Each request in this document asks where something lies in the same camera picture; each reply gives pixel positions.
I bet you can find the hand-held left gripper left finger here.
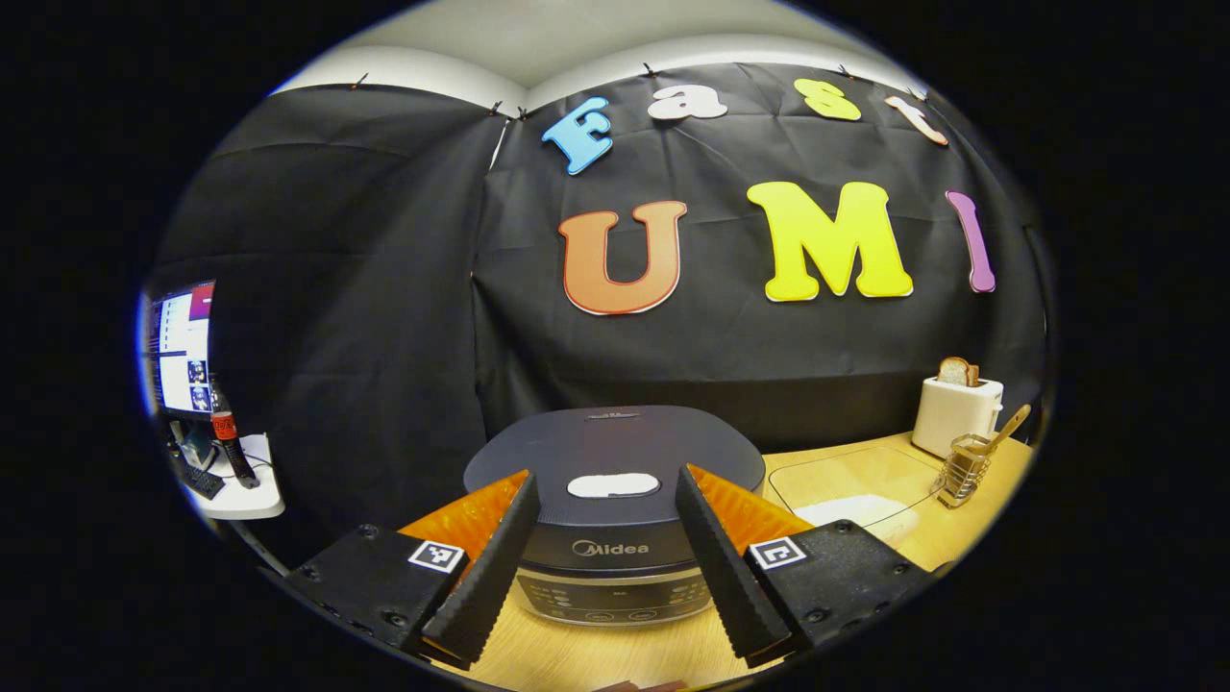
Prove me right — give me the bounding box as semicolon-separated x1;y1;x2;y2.
286;469;541;671

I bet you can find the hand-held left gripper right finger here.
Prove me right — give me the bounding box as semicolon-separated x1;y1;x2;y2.
675;463;933;669

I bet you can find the white rice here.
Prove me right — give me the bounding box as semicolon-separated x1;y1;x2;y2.
793;494;919;544

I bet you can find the grey black rice cooker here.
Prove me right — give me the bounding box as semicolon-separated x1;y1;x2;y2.
463;406;767;628

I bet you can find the metal wire chopstick holder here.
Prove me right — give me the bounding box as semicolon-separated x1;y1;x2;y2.
937;432;993;509

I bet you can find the wooden spoon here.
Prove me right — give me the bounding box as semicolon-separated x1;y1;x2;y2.
971;404;1032;462

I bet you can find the clear plastic container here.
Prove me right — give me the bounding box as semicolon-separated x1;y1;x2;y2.
766;444;947;549

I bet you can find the white side table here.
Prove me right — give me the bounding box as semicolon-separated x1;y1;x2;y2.
173;432;286;578

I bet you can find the white toaster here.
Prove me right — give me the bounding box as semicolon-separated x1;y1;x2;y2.
911;375;1004;458

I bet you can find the dark bottle with red label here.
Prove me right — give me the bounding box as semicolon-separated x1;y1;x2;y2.
209;380;260;489

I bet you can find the black keyboard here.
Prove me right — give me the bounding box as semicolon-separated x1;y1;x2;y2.
178;459;227;501

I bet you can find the black backdrop cloth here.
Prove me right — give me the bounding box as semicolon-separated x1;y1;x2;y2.
149;62;1048;539

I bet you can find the computer monitor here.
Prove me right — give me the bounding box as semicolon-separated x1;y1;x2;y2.
144;281;216;421

